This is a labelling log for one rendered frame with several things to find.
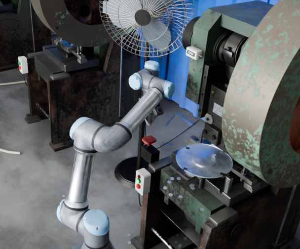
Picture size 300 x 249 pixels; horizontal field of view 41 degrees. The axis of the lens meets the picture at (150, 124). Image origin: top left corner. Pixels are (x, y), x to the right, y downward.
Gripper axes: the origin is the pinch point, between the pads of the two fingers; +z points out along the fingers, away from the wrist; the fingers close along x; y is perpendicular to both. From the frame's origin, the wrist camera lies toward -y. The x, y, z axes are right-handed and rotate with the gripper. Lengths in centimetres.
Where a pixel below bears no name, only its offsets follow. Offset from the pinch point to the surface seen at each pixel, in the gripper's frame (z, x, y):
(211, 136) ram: -7.5, -12.4, -33.7
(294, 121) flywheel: -35, -16, -72
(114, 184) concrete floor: 85, -11, 53
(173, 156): 16.3, -8.3, -12.6
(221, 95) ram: -29.3, -15.4, -33.0
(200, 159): 6.6, -9.4, -31.7
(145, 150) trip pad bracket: 15.7, 3.0, -1.0
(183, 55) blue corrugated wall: 30, -132, 127
